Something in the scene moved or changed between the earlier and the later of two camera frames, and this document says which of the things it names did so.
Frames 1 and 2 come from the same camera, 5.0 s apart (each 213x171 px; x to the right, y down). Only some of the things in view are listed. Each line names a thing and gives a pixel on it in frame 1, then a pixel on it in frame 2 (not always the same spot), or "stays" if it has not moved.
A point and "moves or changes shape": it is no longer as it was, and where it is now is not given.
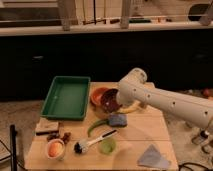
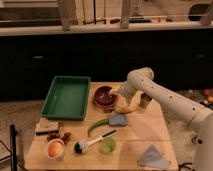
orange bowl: (96, 94) -> (103, 106)
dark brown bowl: (109, 100) moves or changes shape
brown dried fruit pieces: (56, 135) stays
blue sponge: (118, 120) stays
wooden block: (44, 125) stays
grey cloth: (152, 159) stays
